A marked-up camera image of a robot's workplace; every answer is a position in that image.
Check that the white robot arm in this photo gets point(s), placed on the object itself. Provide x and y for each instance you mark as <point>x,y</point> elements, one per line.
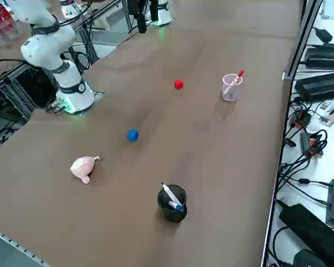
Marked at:
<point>44,47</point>
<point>164,14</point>

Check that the aluminium frame post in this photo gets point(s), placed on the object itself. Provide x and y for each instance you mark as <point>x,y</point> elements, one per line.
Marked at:
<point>300,41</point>

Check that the power strip red switches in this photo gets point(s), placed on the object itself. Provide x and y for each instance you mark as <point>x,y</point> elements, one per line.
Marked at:
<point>302,118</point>

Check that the clear shelf red packets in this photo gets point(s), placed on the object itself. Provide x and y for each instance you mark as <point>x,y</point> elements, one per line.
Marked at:
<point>2,22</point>

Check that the clear pink plastic cup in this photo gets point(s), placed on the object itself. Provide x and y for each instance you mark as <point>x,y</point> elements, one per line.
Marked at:
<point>230,96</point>

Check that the red magnetic block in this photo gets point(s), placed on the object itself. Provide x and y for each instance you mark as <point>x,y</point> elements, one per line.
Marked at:
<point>178,84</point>

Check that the long black box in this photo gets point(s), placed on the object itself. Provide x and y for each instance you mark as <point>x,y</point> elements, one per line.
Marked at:
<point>309,228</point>

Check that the grey aluminium profile rail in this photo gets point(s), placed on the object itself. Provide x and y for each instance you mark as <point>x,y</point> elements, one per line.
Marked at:
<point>5,244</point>

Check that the black pen cup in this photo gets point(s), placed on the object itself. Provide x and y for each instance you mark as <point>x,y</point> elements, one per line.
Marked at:
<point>172,215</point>

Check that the white marker blue cap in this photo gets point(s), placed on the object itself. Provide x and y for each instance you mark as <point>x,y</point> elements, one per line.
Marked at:
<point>169,194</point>

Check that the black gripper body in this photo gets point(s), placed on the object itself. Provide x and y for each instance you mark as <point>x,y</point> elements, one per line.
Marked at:
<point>135,7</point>

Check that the blue magnetic block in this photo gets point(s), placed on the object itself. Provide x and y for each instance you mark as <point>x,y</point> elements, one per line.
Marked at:
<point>132,135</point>

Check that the black rounded device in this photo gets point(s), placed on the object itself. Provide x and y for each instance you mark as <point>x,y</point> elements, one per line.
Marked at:
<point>309,260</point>

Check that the small electronics board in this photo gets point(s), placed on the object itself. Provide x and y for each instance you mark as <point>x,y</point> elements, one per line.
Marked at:
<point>332,111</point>

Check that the black flat box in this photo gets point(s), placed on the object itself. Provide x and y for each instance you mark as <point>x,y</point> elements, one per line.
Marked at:
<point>320,86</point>
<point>325,57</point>

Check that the pink plush toy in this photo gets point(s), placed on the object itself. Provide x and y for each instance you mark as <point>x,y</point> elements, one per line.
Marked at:
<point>82,166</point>

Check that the black power adaptor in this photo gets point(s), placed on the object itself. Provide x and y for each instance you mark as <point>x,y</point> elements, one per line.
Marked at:
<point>324,34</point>
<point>305,142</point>

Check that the white marker red cap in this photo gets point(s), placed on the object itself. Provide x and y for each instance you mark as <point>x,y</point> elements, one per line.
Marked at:
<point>241,73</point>

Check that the black aluminium frame stand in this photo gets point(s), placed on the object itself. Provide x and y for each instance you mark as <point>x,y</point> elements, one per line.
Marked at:
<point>16,83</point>

